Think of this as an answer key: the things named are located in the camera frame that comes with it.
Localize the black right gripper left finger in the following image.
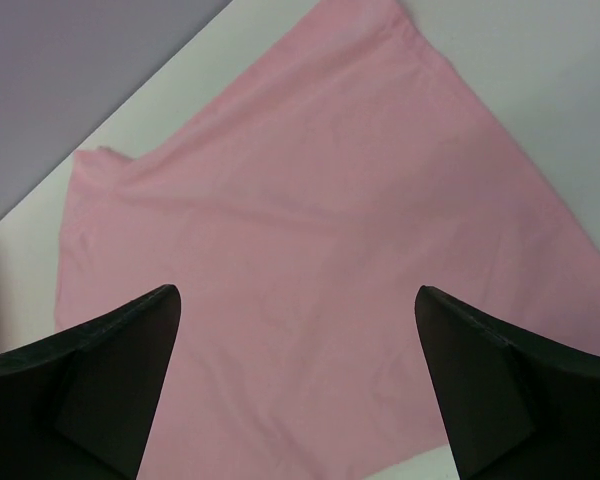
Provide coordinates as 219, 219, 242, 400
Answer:
0, 285, 181, 479

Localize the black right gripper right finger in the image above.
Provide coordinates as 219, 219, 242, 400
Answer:
415, 286, 600, 479

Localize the pink t-shirt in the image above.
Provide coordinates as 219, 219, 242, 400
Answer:
55, 1, 600, 479

